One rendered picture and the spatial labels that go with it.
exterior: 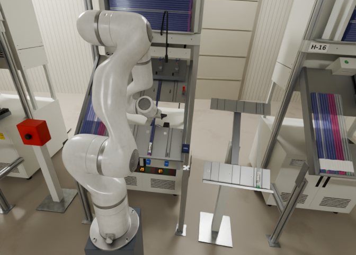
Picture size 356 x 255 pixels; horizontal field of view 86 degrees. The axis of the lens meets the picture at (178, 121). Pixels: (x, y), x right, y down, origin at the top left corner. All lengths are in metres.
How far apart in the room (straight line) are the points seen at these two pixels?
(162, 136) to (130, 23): 0.76
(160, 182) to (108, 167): 1.19
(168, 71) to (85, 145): 0.85
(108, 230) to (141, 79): 0.60
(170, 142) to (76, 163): 0.66
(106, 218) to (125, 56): 0.54
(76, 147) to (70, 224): 1.30
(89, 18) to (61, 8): 3.58
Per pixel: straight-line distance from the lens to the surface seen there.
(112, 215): 0.76
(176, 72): 1.30
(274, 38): 4.24
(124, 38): 0.59
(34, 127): 1.58
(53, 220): 1.97
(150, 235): 1.70
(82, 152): 0.62
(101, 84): 0.59
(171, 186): 1.76
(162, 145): 1.18
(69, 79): 4.44
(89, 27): 0.65
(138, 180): 1.79
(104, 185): 0.70
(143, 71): 0.83
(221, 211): 1.54
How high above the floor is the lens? 1.45
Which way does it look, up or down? 28 degrees down
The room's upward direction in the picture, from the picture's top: 3 degrees clockwise
